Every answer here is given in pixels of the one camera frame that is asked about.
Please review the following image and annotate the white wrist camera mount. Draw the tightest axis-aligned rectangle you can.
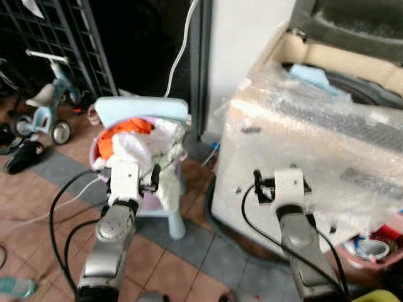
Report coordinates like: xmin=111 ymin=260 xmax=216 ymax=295
xmin=273 ymin=168 xmax=308 ymax=212
xmin=108 ymin=159 xmax=143 ymax=208

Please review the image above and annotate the pale green cloth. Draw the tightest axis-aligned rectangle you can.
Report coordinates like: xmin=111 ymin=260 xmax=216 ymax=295
xmin=150 ymin=125 xmax=191 ymax=213

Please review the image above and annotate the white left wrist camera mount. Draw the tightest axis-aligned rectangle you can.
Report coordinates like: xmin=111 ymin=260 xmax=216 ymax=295
xmin=108 ymin=159 xmax=143 ymax=208

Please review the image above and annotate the clear bubble wrap cover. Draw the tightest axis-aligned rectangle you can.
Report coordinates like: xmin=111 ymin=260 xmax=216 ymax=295
xmin=214 ymin=60 xmax=403 ymax=249

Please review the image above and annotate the light blue plastic child chair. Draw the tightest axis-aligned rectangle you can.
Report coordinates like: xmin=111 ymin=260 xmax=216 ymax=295
xmin=93 ymin=96 xmax=190 ymax=241

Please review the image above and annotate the yellow plastic item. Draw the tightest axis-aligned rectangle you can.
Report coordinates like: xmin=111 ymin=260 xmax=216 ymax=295
xmin=351 ymin=289 xmax=403 ymax=302

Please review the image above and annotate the dark door frame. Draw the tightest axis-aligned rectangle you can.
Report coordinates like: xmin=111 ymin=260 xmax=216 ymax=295
xmin=189 ymin=0 xmax=213 ymax=139

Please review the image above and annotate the white and blue bowl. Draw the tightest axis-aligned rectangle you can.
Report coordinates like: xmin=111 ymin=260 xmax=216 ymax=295
xmin=344 ymin=233 xmax=392 ymax=263

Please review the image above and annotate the black metal grille gate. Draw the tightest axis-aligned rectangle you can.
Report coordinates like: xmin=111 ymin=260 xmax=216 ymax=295
xmin=0 ymin=0 xmax=119 ymax=98

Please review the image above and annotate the beige top-load washing machine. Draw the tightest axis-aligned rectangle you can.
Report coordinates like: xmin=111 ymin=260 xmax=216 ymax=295
xmin=210 ymin=0 xmax=403 ymax=260

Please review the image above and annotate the orange cloth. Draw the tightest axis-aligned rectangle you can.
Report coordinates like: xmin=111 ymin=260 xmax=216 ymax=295
xmin=97 ymin=116 xmax=155 ymax=159

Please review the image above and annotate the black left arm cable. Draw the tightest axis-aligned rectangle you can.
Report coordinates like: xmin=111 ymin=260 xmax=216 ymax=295
xmin=48 ymin=166 xmax=115 ymax=294

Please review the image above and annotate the light blue cloth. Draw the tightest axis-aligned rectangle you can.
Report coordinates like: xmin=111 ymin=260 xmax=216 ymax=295
xmin=288 ymin=63 xmax=344 ymax=96

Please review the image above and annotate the black shoe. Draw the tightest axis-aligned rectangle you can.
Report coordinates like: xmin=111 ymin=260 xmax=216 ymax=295
xmin=3 ymin=139 xmax=45 ymax=176

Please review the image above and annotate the white cloth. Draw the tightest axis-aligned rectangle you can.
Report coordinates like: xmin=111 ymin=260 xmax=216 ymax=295
xmin=112 ymin=119 xmax=184 ymax=178

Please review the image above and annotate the grey washing machine lid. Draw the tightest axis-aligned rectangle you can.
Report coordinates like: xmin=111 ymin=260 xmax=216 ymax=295
xmin=288 ymin=0 xmax=403 ymax=64

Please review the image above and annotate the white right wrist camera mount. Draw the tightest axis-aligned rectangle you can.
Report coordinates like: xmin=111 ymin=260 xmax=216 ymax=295
xmin=273 ymin=168 xmax=308 ymax=212

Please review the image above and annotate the white hanging rag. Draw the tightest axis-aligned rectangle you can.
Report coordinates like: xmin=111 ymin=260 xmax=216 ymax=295
xmin=22 ymin=0 xmax=46 ymax=18

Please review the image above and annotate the pink plastic basin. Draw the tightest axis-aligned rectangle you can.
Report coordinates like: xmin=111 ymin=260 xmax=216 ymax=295
xmin=332 ymin=213 xmax=403 ymax=272

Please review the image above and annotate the clear plastic bottle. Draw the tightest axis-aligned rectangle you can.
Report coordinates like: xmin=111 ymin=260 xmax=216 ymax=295
xmin=0 ymin=276 xmax=38 ymax=299

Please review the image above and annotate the white hanging cable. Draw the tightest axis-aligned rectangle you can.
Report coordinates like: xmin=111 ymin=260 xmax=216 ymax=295
xmin=164 ymin=0 xmax=200 ymax=99

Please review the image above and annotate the blue child tricycle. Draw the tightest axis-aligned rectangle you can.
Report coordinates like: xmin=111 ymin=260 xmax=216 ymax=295
xmin=13 ymin=50 xmax=83 ymax=146

